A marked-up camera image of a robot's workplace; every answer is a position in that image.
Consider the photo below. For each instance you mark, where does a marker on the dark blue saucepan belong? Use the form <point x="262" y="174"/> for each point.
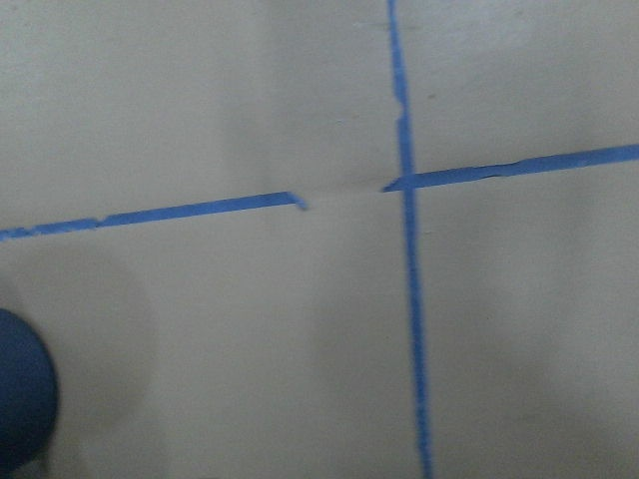
<point x="29" y="393"/>

